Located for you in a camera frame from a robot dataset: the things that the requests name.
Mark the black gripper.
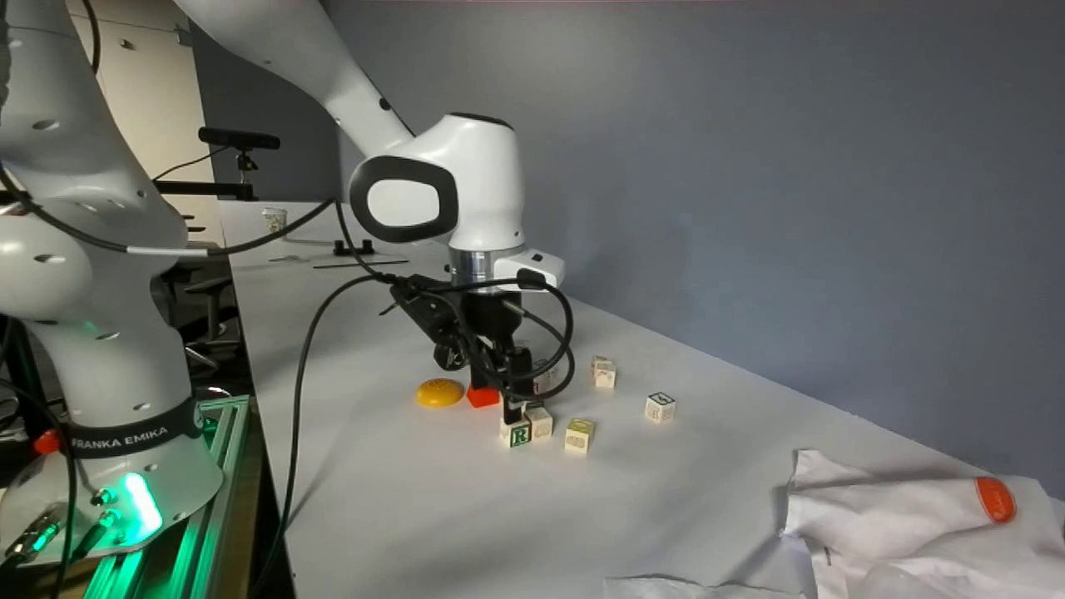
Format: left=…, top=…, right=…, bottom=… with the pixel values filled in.
left=447, top=284, right=538, bottom=428

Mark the wooden cube green print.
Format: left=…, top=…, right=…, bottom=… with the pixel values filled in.
left=497, top=416, right=531, bottom=452

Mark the yellow-sided wooden alphabet cube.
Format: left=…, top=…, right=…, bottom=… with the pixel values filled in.
left=562, top=416, right=599, bottom=459

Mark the yellow toy burger bun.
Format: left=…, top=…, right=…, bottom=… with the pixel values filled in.
left=413, top=376, right=470, bottom=411

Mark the black office chair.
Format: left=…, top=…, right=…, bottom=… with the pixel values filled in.
left=153, top=236, right=244, bottom=380

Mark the white cloth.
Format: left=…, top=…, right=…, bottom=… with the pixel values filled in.
left=780, top=447, right=1065, bottom=599

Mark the orange toy on cloth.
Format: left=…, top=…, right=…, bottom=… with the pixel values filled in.
left=976, top=475, right=1018, bottom=525

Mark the short looped black cable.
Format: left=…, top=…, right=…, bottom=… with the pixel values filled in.
left=512, top=270, right=578, bottom=404

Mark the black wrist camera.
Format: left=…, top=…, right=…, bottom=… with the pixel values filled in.
left=386, top=276, right=462, bottom=337

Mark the small black bracket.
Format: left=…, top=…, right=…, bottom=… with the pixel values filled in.
left=328, top=233, right=379, bottom=259

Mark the long black cable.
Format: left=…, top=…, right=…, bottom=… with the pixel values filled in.
left=255, top=270, right=391, bottom=599

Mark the black camera on stand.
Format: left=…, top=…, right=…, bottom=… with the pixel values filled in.
left=197, top=124, right=281, bottom=181

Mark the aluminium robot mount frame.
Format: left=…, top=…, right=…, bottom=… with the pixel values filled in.
left=0, top=394, right=268, bottom=599

